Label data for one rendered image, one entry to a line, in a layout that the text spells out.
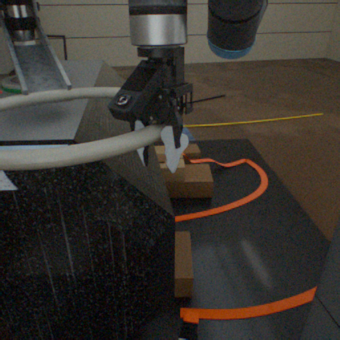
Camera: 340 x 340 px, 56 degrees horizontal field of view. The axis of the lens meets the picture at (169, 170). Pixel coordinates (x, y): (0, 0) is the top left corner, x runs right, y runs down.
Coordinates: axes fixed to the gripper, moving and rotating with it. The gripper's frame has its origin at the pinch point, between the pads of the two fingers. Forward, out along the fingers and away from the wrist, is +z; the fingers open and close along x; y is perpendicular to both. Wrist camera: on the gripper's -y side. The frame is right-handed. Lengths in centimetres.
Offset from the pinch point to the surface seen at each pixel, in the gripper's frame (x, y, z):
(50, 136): 34.4, 3.5, 1.5
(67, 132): 32.8, 7.6, 1.4
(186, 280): 19, 45, 75
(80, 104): 47, 26, 0
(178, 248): 31, 58, 73
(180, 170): 61, 109, 61
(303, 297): -23, 72, 87
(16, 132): 43.6, 0.7, 1.1
